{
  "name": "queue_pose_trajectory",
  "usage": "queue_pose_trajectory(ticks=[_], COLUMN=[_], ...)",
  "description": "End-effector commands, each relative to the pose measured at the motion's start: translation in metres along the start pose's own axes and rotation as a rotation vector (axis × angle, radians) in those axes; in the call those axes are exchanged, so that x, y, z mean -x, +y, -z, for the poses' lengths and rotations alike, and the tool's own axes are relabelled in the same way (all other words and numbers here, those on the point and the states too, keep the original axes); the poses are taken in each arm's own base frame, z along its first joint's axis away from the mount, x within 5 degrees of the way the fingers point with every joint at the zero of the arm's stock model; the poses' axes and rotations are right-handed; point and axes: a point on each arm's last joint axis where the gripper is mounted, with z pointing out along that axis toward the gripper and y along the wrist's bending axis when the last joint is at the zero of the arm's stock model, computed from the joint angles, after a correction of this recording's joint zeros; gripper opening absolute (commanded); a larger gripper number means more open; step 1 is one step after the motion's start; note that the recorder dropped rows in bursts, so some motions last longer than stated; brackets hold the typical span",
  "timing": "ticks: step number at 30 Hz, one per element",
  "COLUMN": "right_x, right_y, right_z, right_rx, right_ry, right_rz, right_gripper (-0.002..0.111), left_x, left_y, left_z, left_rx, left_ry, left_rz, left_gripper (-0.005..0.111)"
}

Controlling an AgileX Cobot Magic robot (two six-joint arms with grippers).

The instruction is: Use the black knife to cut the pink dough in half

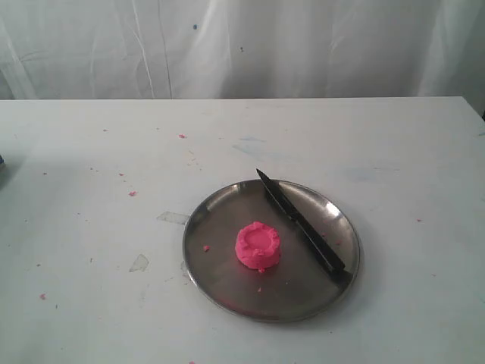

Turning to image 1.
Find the pink dough lump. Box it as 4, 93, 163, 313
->
235, 221, 281, 271

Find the black knife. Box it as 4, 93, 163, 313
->
256, 169, 352, 285

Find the clear tape piece upper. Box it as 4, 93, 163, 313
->
156, 211, 189, 225

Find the clear tape piece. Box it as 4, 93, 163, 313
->
156, 211, 189, 225
129, 254, 149, 273

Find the round steel plate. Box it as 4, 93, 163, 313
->
183, 180, 361, 322

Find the clear tape piece lower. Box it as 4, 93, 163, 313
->
129, 254, 149, 273

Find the white backdrop curtain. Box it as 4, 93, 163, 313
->
1, 1, 484, 102

